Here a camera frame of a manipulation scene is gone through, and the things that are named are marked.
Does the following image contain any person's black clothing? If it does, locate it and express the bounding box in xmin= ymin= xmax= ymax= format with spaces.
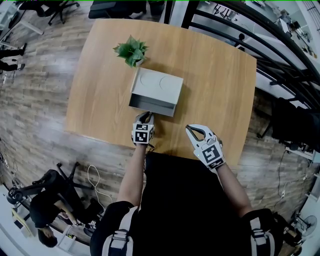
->
xmin=89 ymin=151 xmax=302 ymax=256

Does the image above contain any white desk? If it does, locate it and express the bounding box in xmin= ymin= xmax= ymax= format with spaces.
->
xmin=0 ymin=192 xmax=77 ymax=256

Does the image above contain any green potted plant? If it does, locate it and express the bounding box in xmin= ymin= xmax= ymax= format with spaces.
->
xmin=112 ymin=34 xmax=150 ymax=69

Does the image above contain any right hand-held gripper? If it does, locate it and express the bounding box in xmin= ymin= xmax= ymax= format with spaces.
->
xmin=184 ymin=123 xmax=227 ymax=171

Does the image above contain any grey shoulder strap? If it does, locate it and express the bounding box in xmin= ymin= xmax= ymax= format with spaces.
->
xmin=100 ymin=205 xmax=140 ymax=256
xmin=248 ymin=215 xmax=276 ymax=256

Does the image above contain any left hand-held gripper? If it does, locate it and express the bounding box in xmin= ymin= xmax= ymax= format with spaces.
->
xmin=131 ymin=111 xmax=156 ymax=146

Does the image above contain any black floor fan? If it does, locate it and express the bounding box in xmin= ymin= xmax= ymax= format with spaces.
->
xmin=294 ymin=214 xmax=319 ymax=238

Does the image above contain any person's right forearm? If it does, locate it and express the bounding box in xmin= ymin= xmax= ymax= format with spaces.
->
xmin=215 ymin=163 xmax=254 ymax=219

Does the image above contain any thin white cable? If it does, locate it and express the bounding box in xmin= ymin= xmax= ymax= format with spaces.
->
xmin=280 ymin=174 xmax=309 ymax=199

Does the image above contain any white box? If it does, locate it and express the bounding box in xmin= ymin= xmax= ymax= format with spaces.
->
xmin=130 ymin=66 xmax=185 ymax=106

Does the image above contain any thin black cable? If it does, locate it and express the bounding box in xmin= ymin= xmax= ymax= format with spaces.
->
xmin=276 ymin=149 xmax=289 ymax=199

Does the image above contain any grey drawer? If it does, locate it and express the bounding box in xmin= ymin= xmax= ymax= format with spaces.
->
xmin=128 ymin=93 xmax=177 ymax=118

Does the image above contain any white floor cable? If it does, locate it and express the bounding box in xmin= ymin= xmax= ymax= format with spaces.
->
xmin=86 ymin=164 xmax=114 ymax=211

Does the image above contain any black fabric chair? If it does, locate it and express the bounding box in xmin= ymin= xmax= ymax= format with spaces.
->
xmin=256 ymin=96 xmax=320 ymax=151

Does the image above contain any person's left forearm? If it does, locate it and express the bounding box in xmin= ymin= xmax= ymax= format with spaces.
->
xmin=115 ymin=143 xmax=148 ymax=209

